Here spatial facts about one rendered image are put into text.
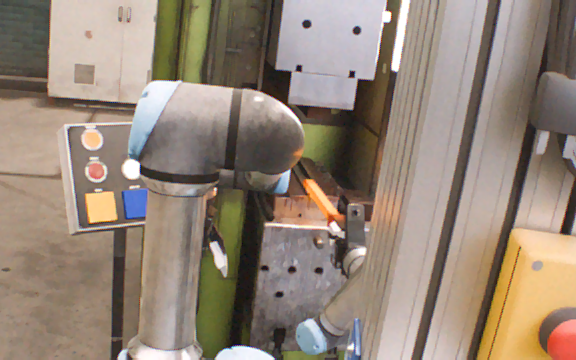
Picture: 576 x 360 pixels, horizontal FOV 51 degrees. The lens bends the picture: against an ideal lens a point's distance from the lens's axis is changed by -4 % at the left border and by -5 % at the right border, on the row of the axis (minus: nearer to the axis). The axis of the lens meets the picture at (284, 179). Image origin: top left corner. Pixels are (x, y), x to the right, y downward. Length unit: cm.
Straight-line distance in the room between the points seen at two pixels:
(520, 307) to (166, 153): 53
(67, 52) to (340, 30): 557
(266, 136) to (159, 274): 25
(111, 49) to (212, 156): 628
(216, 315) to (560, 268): 186
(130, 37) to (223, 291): 516
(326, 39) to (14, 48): 640
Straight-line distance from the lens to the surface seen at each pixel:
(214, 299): 220
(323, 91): 185
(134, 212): 167
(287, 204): 193
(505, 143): 47
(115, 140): 170
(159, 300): 92
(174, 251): 89
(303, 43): 182
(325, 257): 196
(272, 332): 206
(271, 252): 192
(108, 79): 716
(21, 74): 799
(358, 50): 186
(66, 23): 716
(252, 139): 84
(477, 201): 48
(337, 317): 129
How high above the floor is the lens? 161
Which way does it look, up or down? 18 degrees down
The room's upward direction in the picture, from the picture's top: 8 degrees clockwise
